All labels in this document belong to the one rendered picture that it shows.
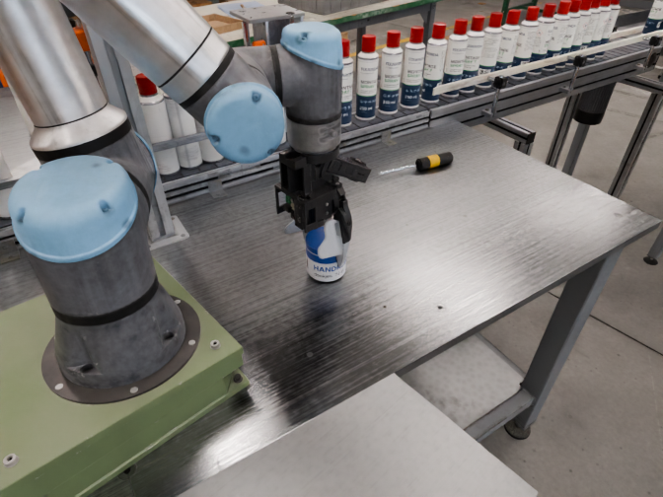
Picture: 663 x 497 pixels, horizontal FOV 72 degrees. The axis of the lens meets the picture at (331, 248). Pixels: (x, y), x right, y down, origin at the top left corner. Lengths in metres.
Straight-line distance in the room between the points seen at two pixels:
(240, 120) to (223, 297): 0.41
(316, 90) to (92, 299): 0.35
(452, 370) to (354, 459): 0.90
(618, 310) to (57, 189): 2.05
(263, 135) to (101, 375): 0.33
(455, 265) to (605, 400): 1.12
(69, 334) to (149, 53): 0.32
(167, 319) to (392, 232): 0.49
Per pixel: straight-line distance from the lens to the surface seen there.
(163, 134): 1.01
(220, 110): 0.44
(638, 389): 1.97
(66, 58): 0.61
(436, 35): 1.34
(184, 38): 0.45
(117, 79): 0.82
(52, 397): 0.63
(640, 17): 2.65
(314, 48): 0.59
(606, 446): 1.77
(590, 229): 1.05
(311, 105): 0.61
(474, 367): 1.50
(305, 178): 0.65
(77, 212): 0.50
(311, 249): 0.76
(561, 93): 1.81
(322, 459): 0.61
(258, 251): 0.87
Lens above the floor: 1.37
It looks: 39 degrees down
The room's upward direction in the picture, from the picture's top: straight up
